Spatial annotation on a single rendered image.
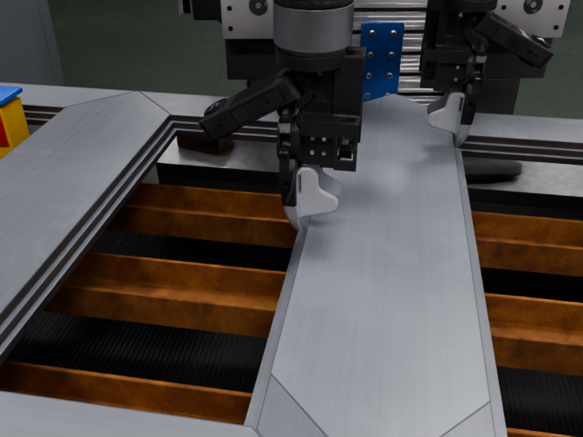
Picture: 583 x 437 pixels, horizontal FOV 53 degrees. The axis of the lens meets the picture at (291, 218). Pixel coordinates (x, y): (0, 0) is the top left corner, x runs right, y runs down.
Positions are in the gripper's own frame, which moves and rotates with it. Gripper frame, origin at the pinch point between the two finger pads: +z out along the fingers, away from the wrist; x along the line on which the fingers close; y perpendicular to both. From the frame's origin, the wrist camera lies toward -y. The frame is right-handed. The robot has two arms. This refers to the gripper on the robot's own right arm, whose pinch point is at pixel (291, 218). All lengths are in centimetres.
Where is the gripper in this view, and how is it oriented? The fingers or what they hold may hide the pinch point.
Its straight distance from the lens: 68.1
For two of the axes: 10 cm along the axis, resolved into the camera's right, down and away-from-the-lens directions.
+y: 9.9, 0.9, -1.4
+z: 0.0, 8.4, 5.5
